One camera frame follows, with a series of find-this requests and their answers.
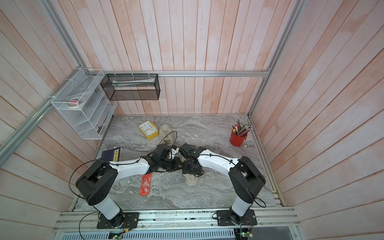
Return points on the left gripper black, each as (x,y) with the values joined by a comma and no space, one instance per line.
(176,167)

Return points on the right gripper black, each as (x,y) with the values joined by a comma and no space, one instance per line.
(185,169)

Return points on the beige sneaker one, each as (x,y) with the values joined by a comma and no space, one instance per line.
(192,179)
(167,135)

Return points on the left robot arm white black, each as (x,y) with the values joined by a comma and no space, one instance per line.
(96,182)

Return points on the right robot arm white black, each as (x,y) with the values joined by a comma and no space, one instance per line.
(245,177)

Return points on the red pencil cup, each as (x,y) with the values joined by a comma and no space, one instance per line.
(236,140)

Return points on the coloured pencils bunch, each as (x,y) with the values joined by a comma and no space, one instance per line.
(241,130)

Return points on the dark blue book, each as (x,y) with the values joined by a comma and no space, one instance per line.
(112,155)

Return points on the tape roll on shelf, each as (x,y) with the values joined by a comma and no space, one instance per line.
(76,102)

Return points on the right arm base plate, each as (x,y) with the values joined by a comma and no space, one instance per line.
(230,218)

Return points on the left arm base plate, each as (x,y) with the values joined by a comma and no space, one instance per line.
(121,220)

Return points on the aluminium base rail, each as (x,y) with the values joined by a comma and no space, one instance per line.
(179,219)

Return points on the black mesh wall basket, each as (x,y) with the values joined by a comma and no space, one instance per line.
(129,87)

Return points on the white wire wall shelf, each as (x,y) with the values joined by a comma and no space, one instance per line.
(87,109)

